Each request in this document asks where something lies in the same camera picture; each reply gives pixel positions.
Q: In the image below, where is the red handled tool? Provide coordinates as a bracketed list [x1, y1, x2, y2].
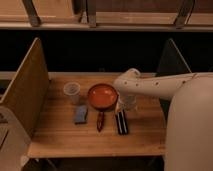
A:
[97, 111, 105, 132]

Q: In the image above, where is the left wooden divider panel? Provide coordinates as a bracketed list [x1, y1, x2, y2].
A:
[0, 38, 49, 139]

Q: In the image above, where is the wooden shelf with brackets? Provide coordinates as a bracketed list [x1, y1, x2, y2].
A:
[0, 0, 213, 32]

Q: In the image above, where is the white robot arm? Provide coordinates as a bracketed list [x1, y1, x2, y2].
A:
[114, 68, 213, 171]

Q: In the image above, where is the right dark divider panel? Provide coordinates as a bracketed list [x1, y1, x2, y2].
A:
[156, 38, 191, 119]

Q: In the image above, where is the blue sponge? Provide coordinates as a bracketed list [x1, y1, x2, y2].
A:
[74, 105, 88, 124]

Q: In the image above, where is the orange ceramic cup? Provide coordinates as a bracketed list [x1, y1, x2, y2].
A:
[87, 83, 118, 110]

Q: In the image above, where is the clear plastic cup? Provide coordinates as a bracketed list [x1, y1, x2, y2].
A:
[63, 82, 80, 105]

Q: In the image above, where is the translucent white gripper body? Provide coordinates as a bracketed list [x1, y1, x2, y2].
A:
[118, 95, 137, 111]

